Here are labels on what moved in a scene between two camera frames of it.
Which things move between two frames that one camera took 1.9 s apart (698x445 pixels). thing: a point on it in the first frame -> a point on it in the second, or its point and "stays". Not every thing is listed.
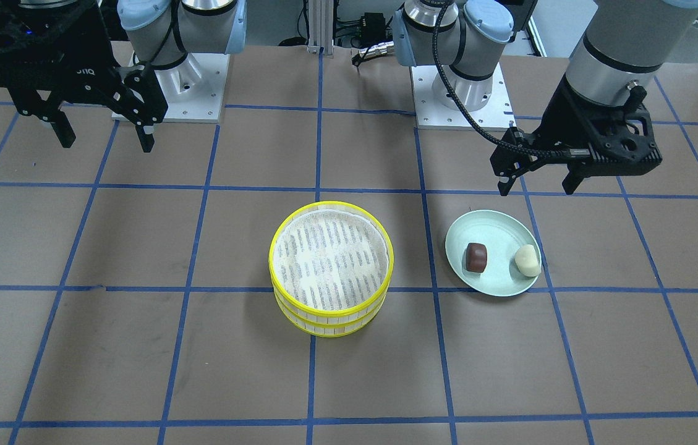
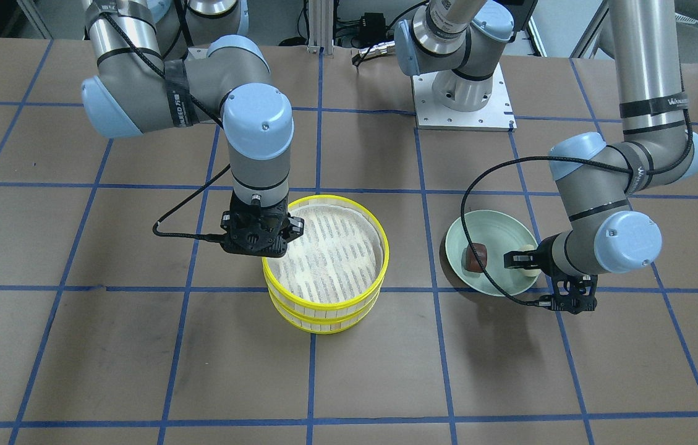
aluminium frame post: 321,26 stays
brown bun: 476,256 stays
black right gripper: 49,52 -> 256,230
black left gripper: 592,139 -> 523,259
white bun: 527,261 stays
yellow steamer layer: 331,258 stays
